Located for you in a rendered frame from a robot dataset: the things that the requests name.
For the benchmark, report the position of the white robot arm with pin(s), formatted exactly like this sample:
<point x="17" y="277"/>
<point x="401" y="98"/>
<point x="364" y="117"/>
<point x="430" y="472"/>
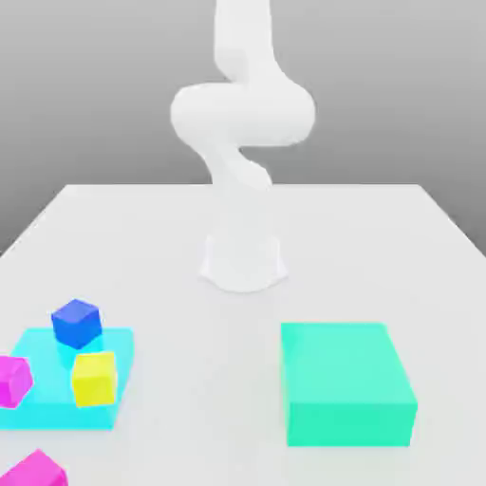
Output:
<point x="243" y="114"/>

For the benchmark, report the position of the small blue cube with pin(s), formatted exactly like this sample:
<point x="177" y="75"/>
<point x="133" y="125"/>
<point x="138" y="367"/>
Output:
<point x="77" y="323"/>

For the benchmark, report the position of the small yellow cube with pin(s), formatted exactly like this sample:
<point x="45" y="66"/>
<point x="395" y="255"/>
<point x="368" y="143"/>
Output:
<point x="94" y="379"/>

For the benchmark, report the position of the small magenta cube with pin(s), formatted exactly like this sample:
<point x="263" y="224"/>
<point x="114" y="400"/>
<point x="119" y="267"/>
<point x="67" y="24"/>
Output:
<point x="34" y="471"/>
<point x="12" y="381"/>

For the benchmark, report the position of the large green box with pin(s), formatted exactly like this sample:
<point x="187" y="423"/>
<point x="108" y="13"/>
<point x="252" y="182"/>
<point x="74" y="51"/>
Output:
<point x="345" y="383"/>

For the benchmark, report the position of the large cyan box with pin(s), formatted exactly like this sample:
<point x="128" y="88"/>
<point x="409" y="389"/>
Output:
<point x="49" y="410"/>

